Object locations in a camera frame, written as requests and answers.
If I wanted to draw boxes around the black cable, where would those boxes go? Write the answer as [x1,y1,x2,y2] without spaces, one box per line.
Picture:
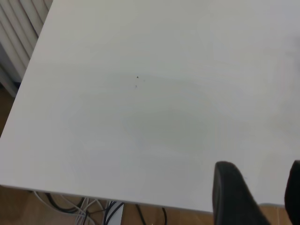
[45,192,85,213]
[135,203,168,225]
[103,201,124,225]

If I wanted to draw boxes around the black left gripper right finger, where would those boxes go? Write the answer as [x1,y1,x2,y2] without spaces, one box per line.
[284,159,300,225]

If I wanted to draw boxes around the white table leg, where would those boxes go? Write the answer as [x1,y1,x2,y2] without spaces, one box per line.
[106,201,125,225]

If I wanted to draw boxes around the white cable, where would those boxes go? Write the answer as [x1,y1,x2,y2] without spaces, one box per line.
[33,191,83,214]
[74,198,104,225]

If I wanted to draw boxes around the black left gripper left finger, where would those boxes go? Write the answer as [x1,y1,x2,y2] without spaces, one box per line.
[211,161,271,225]

